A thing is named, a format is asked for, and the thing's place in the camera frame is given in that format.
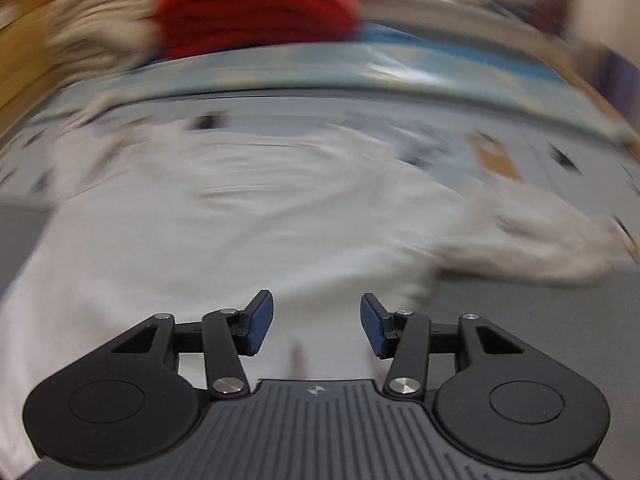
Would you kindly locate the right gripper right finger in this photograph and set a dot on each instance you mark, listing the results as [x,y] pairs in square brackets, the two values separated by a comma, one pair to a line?
[406,339]

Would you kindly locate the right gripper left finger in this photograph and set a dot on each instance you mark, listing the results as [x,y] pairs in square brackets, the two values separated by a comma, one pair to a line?
[222,337]

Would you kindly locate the white long-sleeve shirt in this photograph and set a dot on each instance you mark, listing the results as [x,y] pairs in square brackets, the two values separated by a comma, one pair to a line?
[240,239]

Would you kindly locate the grey patterned bed sheet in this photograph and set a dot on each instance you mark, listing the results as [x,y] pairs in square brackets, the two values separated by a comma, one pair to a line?
[450,169]

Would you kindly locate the light blue folded mat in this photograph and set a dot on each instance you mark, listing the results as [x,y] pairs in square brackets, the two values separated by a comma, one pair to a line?
[530,89]

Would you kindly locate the red folded blanket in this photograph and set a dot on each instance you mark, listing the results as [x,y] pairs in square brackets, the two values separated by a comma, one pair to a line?
[195,27]

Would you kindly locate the cream folded blanket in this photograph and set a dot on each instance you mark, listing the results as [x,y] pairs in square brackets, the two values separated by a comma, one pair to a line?
[89,38]

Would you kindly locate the wooden bed frame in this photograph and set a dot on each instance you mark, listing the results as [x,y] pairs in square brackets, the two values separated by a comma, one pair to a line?
[27,72]

